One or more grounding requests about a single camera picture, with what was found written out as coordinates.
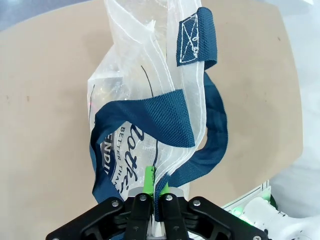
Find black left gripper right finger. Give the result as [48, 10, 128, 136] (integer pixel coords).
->
[159, 181, 270, 240]

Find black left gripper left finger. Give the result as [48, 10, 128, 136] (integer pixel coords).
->
[46, 165, 158, 240]

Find clear shopping bag blue handles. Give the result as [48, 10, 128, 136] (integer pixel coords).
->
[86, 0, 230, 224]

